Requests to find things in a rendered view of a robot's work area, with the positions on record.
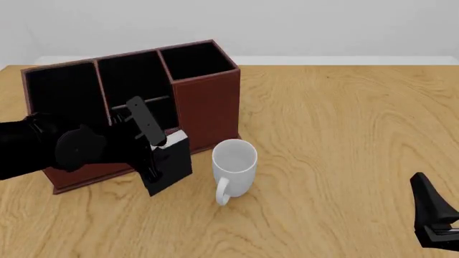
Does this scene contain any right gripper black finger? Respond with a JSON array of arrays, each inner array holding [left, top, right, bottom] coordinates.
[[410, 172, 459, 224]]

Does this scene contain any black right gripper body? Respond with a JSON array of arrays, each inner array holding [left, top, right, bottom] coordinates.
[[412, 217, 459, 252]]

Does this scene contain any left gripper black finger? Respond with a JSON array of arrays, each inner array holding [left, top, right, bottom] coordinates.
[[137, 144, 170, 185]]

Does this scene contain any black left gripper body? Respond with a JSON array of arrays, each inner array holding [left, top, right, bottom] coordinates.
[[108, 95, 174, 128]]

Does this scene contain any black book with white pages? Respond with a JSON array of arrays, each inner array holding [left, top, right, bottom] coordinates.
[[142, 129, 194, 198]]

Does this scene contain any red-brown desk caddy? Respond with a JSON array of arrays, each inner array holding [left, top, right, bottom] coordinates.
[[20, 39, 241, 196]]

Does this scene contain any flat plate on black stalk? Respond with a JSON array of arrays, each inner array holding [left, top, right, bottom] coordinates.
[[126, 96, 168, 148]]

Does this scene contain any white ceramic mug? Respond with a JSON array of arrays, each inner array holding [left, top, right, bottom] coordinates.
[[211, 138, 258, 206]]

